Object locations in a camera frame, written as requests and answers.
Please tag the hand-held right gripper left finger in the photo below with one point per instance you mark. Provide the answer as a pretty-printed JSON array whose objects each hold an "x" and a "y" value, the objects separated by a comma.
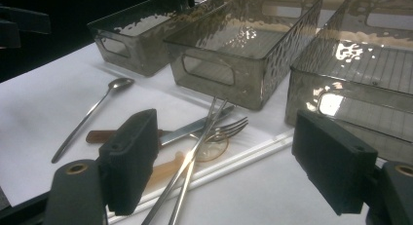
[{"x": 130, "y": 160}]

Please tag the metal chopstick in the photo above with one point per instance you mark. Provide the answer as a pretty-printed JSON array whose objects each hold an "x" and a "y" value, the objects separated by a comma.
[
  {"x": 168, "y": 186},
  {"x": 184, "y": 192}
]

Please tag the white table sheet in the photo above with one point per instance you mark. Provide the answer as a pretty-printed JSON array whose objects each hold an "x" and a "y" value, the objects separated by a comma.
[{"x": 39, "y": 98}]

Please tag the smoky clear plastic bin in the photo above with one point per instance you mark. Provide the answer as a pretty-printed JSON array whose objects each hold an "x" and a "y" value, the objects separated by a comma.
[
  {"x": 357, "y": 88},
  {"x": 227, "y": 85},
  {"x": 139, "y": 53}
]

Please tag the white chopstick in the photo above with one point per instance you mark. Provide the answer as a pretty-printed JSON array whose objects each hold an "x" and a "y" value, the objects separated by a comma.
[
  {"x": 240, "y": 165},
  {"x": 259, "y": 147}
]

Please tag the long metal spoon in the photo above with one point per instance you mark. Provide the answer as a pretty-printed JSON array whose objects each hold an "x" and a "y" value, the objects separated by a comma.
[{"x": 87, "y": 116}]

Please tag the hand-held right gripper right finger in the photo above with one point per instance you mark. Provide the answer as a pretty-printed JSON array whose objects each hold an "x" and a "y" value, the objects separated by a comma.
[{"x": 334, "y": 163}]

